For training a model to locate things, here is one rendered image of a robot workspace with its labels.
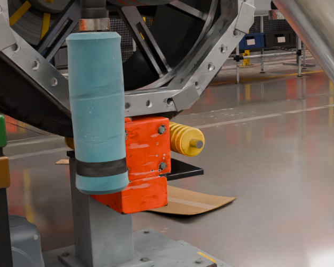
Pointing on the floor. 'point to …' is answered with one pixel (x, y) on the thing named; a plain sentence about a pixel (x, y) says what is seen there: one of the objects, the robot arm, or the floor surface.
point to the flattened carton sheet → (190, 202)
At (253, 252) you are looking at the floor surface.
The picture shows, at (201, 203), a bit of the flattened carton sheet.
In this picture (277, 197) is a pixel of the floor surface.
